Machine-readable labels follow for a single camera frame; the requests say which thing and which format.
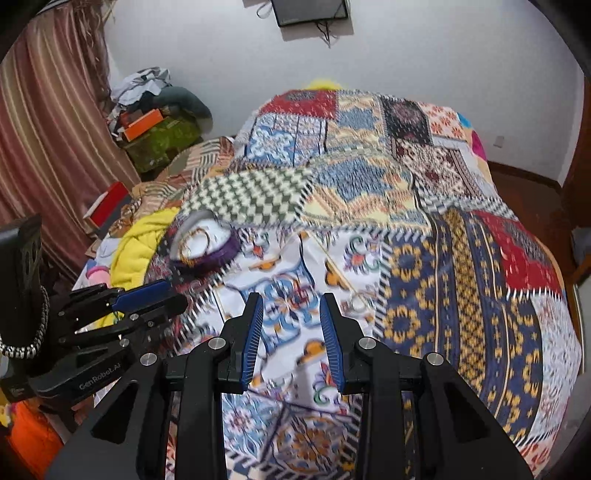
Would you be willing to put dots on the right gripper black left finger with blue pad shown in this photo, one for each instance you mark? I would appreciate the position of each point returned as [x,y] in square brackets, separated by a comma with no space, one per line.
[126,435]

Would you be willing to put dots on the striped patchwork blanket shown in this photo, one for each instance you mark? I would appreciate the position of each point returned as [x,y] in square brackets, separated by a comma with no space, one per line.
[186,171]

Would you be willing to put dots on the yellow cloth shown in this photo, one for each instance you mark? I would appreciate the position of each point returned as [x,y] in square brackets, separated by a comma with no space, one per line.
[137,247]

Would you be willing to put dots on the pile of clothes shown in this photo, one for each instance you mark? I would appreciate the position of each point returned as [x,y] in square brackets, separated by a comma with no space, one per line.
[149,89]

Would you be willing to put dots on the purple heart-shaped tin box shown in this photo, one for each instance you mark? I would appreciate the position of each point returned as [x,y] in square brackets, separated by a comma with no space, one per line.
[203,242]

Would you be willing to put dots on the red and white box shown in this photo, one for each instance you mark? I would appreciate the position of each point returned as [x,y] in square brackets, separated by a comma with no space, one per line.
[104,205]

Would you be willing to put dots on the yellow object behind bed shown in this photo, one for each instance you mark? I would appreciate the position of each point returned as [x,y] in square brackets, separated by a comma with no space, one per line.
[323,84]

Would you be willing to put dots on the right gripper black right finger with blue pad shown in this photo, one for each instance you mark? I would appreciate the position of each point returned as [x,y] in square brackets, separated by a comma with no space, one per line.
[416,412]

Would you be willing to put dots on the orange box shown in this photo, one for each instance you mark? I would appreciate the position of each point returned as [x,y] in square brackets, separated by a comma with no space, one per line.
[144,123]

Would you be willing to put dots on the green patterned box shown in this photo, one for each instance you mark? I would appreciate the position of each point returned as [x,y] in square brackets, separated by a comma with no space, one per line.
[159,145]

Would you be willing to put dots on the red striped curtain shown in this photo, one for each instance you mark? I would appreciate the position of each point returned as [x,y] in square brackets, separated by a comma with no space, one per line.
[57,153]

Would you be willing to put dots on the colourful patchwork bedspread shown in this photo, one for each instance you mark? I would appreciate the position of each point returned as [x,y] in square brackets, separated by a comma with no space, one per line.
[389,205]

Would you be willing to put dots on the small black wall monitor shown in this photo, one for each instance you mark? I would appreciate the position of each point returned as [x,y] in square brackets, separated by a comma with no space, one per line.
[293,12]

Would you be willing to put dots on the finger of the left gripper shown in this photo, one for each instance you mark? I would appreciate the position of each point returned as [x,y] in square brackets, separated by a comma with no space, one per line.
[144,315]
[95,302]

